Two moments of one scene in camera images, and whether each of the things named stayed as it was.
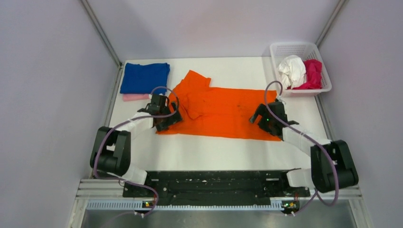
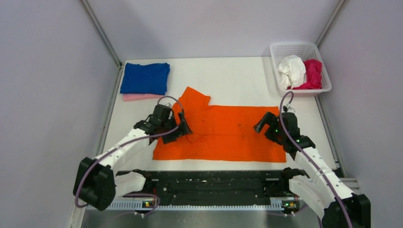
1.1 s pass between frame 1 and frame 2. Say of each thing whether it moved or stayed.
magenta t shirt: stayed
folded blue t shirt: stayed
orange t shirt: moved
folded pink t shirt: stayed
